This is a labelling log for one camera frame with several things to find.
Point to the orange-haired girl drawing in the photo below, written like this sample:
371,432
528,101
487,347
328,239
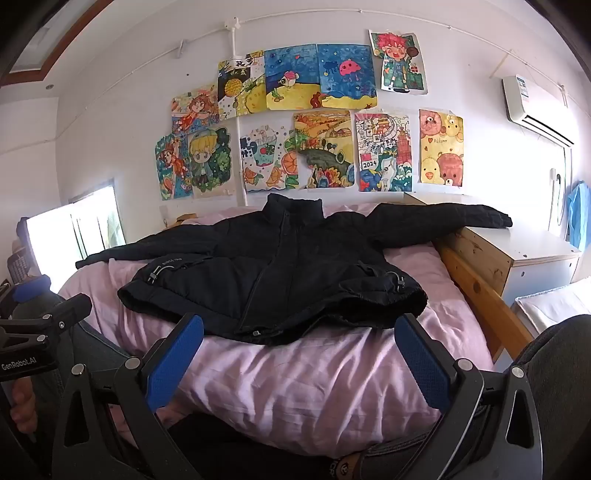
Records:
196,108

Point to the person's right leg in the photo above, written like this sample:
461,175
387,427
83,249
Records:
563,369

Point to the wooden bed frame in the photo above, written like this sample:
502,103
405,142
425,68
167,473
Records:
485,304

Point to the black padded jacket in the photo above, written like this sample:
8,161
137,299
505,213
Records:
286,277

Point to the person's left hand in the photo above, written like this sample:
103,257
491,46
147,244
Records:
22,408

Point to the pineapple drawing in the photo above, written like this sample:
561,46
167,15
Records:
240,87

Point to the white cabinet with wooden side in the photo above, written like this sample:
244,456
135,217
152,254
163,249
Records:
531,251

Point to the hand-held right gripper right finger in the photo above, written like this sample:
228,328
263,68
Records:
422,367

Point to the white pillow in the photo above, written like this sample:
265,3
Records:
554,307

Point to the landscape with turtle drawing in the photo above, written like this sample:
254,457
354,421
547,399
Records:
323,147

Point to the white air conditioner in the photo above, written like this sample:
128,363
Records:
535,106

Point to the blue hanging cloth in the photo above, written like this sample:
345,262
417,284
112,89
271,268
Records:
581,217

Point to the fish drawing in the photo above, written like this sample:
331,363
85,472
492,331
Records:
291,78

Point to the bright window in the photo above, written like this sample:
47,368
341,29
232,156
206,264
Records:
74,230

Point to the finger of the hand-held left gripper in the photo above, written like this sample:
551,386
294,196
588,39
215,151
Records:
60,316
32,288

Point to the person's left leg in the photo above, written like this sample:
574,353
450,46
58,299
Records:
92,350

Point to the swimming girl drawing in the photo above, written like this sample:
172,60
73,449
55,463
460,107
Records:
171,168

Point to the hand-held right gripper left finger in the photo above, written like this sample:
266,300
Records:
174,367

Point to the city buildings drawing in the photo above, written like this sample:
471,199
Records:
383,150

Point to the bear and chick drawing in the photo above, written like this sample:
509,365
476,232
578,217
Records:
441,147

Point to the drink and oranges drawing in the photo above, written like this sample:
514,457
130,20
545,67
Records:
265,157

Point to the pink jellyfish drawing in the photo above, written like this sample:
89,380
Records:
346,76

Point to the red-haired boy drawing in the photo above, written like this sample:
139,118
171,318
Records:
397,62

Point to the person's leg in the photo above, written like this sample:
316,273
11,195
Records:
563,369
92,350

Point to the pink duvet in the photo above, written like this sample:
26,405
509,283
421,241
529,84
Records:
300,383

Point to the blond boy drawing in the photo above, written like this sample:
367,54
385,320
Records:
207,161

